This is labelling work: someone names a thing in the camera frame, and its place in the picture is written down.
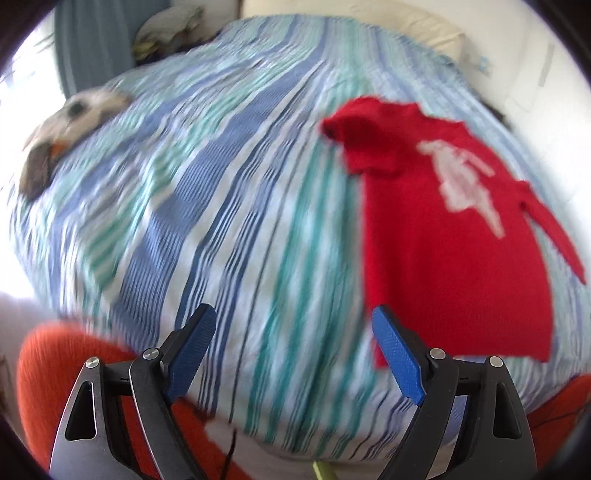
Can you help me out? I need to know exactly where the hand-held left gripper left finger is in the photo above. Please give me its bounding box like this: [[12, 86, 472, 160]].
[[50, 304, 218, 480]]

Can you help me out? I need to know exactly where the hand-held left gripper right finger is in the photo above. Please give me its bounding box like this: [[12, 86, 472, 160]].
[[372, 305, 539, 480]]

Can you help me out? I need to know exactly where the pile of clothes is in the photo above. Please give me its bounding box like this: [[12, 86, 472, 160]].
[[134, 6, 206, 58]]

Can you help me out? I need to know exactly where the striped bedspread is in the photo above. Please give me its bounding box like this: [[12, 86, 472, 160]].
[[9, 14, 591, 462]]

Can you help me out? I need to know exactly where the patterned grey cushion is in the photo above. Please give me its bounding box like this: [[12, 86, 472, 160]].
[[21, 88, 132, 201]]

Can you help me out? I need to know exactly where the blue curtain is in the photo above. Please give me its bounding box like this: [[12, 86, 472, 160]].
[[54, 0, 171, 100]]

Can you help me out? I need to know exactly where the cream pillow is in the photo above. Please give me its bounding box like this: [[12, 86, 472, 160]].
[[242, 0, 465, 61]]

